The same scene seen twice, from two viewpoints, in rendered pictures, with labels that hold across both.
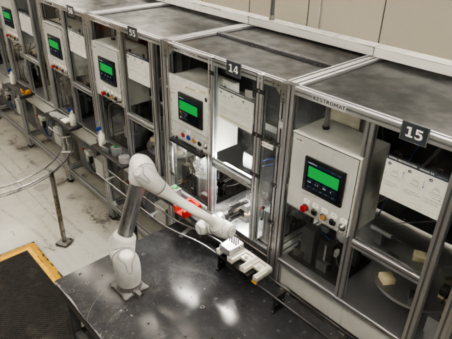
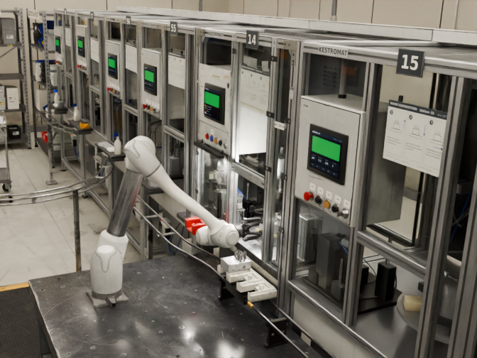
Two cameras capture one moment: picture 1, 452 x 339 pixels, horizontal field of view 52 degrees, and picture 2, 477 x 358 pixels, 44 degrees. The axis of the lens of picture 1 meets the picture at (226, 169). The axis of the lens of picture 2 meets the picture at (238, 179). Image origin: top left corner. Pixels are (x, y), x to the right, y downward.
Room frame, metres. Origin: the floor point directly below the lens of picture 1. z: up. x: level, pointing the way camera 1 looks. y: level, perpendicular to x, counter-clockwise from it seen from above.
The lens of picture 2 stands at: (-0.34, -0.76, 2.18)
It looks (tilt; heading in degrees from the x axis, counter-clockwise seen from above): 16 degrees down; 15
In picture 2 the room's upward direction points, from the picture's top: 2 degrees clockwise
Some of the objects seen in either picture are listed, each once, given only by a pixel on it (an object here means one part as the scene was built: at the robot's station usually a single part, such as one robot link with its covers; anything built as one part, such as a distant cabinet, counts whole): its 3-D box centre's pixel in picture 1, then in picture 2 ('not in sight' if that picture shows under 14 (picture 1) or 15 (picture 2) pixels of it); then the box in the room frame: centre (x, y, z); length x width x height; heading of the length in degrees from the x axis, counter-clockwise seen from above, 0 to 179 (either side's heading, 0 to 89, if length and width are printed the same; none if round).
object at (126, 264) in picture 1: (127, 266); (106, 267); (2.20, 0.60, 0.85); 0.18 x 0.16 x 0.22; 24
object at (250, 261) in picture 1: (243, 262); (245, 284); (2.26, -0.13, 0.84); 0.36 x 0.14 x 0.10; 43
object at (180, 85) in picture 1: (202, 109); (231, 106); (2.95, 0.17, 1.60); 0.42 x 0.29 x 0.46; 43
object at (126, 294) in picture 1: (130, 285); (108, 294); (2.17, 0.59, 0.71); 0.22 x 0.18 x 0.06; 43
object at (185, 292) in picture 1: (190, 308); (167, 327); (2.04, 0.20, 0.66); 1.50 x 1.06 x 0.04; 43
